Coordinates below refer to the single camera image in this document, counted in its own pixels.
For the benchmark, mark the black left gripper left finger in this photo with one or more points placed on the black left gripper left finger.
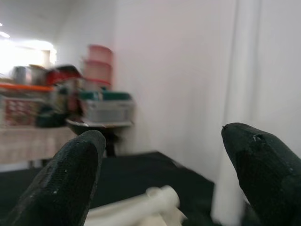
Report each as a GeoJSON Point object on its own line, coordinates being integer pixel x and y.
{"type": "Point", "coordinates": [58, 188]}

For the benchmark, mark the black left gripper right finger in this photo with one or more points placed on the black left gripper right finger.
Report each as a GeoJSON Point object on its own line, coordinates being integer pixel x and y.
{"type": "Point", "coordinates": [270, 183]}

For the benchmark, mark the white plastic children table top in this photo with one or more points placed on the white plastic children table top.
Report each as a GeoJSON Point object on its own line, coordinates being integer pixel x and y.
{"type": "Point", "coordinates": [175, 216]}

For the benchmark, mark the beige table cover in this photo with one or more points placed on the beige table cover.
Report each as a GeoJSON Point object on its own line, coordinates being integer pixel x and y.
{"type": "Point", "coordinates": [30, 143]}

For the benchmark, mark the black stool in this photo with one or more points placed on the black stool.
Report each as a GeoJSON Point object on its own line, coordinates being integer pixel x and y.
{"type": "Point", "coordinates": [110, 146]}

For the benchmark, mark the black bag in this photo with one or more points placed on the black bag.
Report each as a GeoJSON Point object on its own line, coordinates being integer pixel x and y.
{"type": "Point", "coordinates": [50, 118]}

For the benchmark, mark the black tablecloth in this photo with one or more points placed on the black tablecloth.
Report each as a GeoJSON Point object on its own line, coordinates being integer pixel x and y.
{"type": "Point", "coordinates": [141, 169]}

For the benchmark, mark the red print carton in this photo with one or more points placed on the red print carton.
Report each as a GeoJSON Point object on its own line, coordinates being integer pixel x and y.
{"type": "Point", "coordinates": [21, 111]}

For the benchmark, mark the clear plastic storage container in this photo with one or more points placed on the clear plastic storage container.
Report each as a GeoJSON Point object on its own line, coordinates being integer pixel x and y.
{"type": "Point", "coordinates": [105, 110]}

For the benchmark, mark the white threaded plastic table leg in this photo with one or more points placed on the white threaded plastic table leg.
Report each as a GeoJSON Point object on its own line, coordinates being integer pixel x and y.
{"type": "Point", "coordinates": [162, 196]}

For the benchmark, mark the orange lid storage box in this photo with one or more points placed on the orange lid storage box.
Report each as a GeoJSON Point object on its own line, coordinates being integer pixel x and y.
{"type": "Point", "coordinates": [23, 87]}

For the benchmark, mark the dark green plastic lid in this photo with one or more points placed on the dark green plastic lid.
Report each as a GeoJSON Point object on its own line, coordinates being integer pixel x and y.
{"type": "Point", "coordinates": [115, 95]}

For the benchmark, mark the red plastic box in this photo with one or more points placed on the red plastic box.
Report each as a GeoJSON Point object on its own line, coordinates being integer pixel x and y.
{"type": "Point", "coordinates": [62, 74]}

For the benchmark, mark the metal pot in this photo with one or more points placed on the metal pot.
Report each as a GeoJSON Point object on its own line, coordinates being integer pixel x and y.
{"type": "Point", "coordinates": [22, 75]}

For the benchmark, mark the pink plastic bucket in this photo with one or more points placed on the pink plastic bucket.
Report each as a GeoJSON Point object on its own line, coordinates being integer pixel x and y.
{"type": "Point", "coordinates": [97, 71]}
{"type": "Point", "coordinates": [100, 53]}

